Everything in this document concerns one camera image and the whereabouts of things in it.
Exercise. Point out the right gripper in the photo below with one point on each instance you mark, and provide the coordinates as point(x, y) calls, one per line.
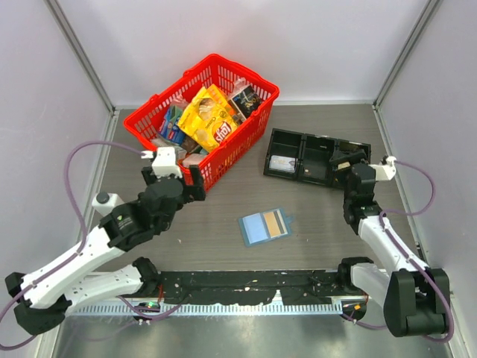
point(352, 158)

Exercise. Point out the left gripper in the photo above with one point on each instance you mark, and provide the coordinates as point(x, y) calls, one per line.
point(197, 191)

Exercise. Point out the blue card holder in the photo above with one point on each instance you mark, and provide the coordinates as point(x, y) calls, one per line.
point(254, 231)

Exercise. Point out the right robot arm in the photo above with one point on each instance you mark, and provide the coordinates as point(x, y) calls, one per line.
point(415, 298)

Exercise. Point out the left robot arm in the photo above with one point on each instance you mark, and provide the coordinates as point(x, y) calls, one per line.
point(45, 297)

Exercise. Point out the white card in tray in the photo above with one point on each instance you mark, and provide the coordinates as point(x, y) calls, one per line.
point(282, 164)

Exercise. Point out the tan card in holder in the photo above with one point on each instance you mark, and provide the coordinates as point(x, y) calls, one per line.
point(275, 224)

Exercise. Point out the pink wrapped packet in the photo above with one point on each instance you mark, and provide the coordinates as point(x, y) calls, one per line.
point(192, 160)

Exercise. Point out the clear wrapped packet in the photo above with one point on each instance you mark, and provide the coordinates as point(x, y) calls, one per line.
point(161, 143)

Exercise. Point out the black three-compartment tray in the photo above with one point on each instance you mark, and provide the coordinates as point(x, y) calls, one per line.
point(312, 153)

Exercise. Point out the blue green packet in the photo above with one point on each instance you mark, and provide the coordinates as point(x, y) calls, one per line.
point(169, 129)

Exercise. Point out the yellow Lays chips bag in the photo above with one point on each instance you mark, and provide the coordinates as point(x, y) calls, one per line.
point(208, 118)

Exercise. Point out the red plastic shopping basket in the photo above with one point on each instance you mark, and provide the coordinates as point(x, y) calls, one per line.
point(144, 122)

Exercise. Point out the black snack box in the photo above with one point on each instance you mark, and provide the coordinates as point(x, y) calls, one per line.
point(245, 101)

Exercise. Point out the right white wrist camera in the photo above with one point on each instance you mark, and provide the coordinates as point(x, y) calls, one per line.
point(385, 170)

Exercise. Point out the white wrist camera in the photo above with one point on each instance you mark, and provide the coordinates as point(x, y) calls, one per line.
point(163, 162)
point(385, 170)

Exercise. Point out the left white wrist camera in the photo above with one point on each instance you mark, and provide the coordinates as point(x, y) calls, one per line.
point(163, 162)

